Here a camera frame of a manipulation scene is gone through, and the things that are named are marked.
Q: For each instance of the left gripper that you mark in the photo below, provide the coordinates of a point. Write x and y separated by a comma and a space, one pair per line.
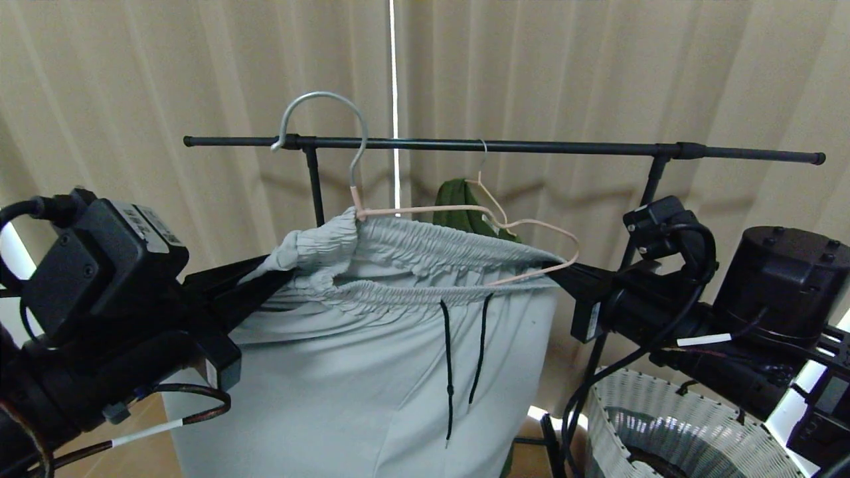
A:
172, 358

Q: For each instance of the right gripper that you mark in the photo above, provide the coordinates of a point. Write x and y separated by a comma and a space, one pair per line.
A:
637, 312

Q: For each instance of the pale grey garment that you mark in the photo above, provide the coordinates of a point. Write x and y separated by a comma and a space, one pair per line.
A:
345, 372

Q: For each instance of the pink clothes hanger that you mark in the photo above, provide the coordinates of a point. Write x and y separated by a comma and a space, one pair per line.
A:
425, 211
493, 199

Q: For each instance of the green sleeveless shirt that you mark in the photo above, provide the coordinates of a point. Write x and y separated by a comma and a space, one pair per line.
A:
458, 206

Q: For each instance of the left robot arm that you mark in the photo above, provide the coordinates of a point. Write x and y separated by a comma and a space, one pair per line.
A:
40, 411

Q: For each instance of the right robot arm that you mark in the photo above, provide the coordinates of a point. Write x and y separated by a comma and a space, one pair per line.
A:
777, 299

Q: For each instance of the white laundry basket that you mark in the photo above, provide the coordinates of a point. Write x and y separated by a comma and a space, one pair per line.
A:
697, 425

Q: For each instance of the black clothes rack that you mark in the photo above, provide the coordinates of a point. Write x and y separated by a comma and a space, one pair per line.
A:
564, 147

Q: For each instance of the beige curtain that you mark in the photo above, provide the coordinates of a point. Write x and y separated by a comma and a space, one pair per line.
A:
664, 66

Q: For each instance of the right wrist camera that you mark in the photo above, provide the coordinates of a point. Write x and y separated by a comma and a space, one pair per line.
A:
661, 226

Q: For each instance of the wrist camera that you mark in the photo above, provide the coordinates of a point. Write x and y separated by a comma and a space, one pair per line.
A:
99, 265
661, 226

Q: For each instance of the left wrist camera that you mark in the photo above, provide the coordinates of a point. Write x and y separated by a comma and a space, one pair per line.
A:
99, 265

